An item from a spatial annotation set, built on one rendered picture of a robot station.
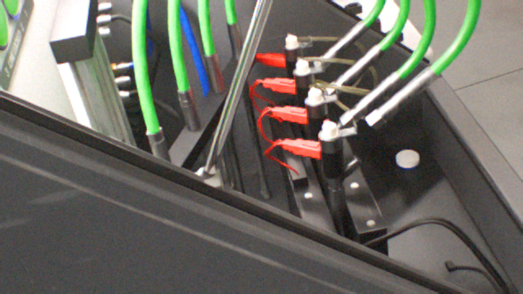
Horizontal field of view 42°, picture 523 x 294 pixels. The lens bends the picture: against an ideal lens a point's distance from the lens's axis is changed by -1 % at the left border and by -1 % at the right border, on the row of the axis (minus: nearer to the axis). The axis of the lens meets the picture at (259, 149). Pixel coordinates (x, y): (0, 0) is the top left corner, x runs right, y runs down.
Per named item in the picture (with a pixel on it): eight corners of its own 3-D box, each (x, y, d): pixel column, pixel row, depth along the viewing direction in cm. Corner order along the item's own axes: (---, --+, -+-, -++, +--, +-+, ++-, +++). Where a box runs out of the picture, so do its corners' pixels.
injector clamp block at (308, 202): (391, 306, 93) (387, 225, 85) (321, 322, 93) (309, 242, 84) (333, 162, 121) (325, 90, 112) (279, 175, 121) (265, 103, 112)
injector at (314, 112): (356, 220, 99) (345, 99, 87) (323, 228, 99) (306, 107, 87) (351, 208, 101) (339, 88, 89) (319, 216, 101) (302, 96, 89)
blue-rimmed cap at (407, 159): (422, 167, 116) (422, 160, 115) (400, 171, 116) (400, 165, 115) (414, 153, 120) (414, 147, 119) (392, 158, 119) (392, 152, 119)
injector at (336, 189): (372, 258, 93) (362, 133, 80) (337, 266, 92) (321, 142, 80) (366, 244, 95) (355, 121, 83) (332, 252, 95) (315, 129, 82)
